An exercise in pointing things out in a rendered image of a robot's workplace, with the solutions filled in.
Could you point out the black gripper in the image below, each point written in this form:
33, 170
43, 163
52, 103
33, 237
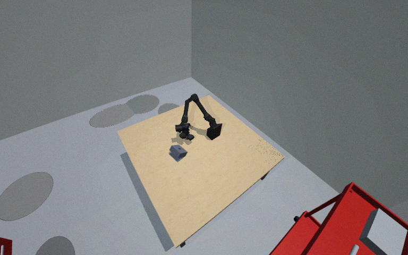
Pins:
189, 136

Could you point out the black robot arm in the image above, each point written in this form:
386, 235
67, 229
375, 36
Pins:
185, 127

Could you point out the grey square panel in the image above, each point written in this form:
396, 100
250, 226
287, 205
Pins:
177, 152

